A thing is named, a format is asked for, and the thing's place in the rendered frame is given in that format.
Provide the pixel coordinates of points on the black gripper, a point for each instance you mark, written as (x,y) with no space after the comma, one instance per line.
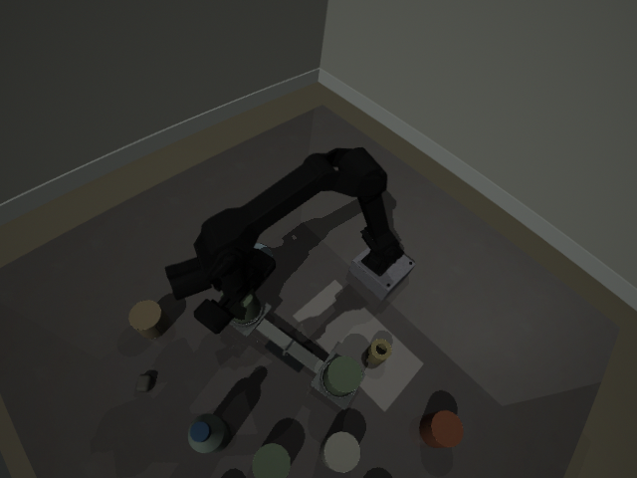
(215,316)

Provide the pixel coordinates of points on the grey-green bottle with blue cap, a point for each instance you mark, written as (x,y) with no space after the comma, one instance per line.
(209,433)

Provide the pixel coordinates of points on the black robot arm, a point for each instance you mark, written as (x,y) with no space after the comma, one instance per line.
(227,239)

